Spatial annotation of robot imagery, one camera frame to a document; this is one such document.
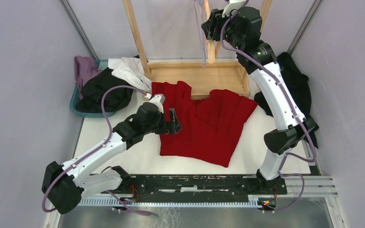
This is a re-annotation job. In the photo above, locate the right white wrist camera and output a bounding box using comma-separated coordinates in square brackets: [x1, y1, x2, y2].
[222, 0, 248, 18]

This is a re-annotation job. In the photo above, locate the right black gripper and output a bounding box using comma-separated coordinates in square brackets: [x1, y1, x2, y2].
[202, 5, 243, 51]

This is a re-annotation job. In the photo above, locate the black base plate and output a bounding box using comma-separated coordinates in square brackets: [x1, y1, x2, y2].
[112, 174, 288, 203]

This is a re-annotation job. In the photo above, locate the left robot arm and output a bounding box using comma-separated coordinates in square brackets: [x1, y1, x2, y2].
[41, 101, 182, 214]

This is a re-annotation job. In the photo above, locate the teal laundry basket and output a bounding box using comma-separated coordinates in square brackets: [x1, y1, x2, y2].
[70, 60, 111, 118]

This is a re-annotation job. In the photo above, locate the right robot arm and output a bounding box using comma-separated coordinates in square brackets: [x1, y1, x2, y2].
[201, 5, 316, 194]

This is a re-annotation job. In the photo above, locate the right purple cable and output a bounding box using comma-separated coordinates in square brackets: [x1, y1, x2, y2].
[220, 0, 317, 213]

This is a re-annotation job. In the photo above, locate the aluminium frame rail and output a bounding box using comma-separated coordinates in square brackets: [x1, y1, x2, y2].
[53, 175, 339, 209]

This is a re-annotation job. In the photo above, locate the white garment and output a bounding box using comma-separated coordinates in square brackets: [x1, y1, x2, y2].
[107, 57, 152, 92]

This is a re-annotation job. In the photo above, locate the wooden clothes rack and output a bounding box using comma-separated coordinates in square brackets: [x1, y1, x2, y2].
[123, 0, 271, 100]

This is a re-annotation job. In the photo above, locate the black garment on right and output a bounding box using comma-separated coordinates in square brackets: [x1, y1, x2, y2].
[254, 52, 319, 148]

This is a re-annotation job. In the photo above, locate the black garment in basket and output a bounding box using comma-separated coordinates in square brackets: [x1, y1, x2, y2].
[77, 70, 134, 113]

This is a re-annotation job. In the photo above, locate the red skirt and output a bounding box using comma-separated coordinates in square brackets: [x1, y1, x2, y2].
[152, 81, 258, 168]

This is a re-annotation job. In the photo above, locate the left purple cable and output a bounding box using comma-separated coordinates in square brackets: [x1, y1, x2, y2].
[41, 85, 153, 217]

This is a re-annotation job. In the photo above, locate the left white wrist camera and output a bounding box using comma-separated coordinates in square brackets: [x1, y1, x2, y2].
[148, 94, 165, 113]

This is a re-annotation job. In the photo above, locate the purple garment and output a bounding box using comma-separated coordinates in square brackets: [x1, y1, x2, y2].
[74, 56, 102, 99]

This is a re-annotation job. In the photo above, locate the wooden hanger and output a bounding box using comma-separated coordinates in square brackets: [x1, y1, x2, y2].
[202, 0, 219, 64]

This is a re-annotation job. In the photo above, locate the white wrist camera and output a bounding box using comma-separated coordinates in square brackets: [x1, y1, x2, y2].
[222, 0, 248, 18]
[148, 94, 165, 113]

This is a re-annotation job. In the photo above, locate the purple cable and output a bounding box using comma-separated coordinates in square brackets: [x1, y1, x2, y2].
[41, 85, 153, 217]
[220, 0, 317, 213]

